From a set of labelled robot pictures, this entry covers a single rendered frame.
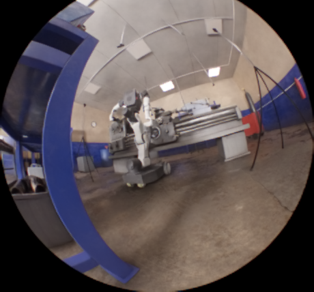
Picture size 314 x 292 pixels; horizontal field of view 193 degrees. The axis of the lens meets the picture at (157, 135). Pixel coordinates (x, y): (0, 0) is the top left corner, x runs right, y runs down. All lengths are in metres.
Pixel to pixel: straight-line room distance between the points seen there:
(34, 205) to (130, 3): 3.21
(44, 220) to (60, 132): 0.47
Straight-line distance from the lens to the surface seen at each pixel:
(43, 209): 0.56
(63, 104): 0.22
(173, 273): 0.42
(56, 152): 0.19
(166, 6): 3.10
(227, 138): 1.58
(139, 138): 1.37
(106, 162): 4.79
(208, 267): 0.42
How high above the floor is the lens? 0.40
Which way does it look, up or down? 9 degrees up
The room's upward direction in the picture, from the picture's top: 11 degrees counter-clockwise
